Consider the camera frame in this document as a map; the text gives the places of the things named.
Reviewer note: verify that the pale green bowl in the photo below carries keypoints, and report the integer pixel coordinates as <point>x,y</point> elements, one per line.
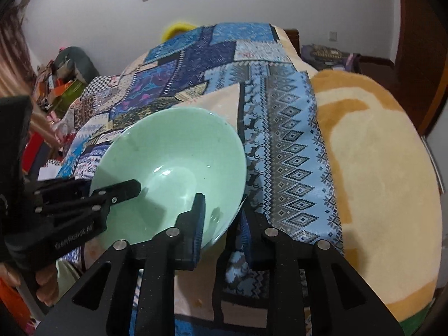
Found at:
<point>175,147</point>

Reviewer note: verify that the brown wooden wardrobe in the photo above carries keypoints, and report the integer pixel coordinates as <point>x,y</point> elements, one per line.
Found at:
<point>425,49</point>

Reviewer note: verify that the person's left hand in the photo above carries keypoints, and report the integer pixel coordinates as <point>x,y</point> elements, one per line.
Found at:
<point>47,283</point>

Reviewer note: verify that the dark printed bag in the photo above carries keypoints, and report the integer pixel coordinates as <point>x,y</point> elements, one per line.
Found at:
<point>329,56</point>

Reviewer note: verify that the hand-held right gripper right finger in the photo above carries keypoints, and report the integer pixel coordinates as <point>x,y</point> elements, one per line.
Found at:
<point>245,239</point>

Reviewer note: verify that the brown striped curtain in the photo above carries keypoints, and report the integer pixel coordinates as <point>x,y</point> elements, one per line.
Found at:
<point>14,49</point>

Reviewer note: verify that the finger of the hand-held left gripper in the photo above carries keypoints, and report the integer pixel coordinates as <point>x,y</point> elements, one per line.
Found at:
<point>122,189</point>
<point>59,189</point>

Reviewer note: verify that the white wall socket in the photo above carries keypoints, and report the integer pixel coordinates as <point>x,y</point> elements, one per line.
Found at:
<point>333,36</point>

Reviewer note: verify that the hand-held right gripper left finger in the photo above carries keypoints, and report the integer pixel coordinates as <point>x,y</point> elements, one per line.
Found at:
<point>199,224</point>

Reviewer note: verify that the blue patchwork blanket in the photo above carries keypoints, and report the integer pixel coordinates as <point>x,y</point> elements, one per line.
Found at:
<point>224,63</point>

